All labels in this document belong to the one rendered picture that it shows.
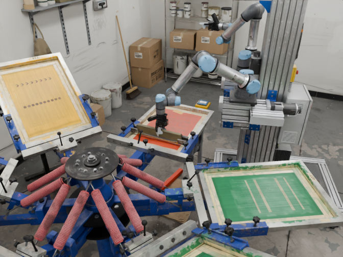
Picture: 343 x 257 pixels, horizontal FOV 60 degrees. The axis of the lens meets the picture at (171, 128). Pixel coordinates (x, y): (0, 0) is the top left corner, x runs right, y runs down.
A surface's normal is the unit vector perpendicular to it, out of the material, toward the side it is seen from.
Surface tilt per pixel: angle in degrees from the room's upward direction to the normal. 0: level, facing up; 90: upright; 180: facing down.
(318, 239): 0
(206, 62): 86
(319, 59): 90
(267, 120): 90
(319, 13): 90
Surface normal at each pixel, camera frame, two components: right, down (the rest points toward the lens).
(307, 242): 0.00, -0.85
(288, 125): -0.18, 0.51
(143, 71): -0.43, 0.44
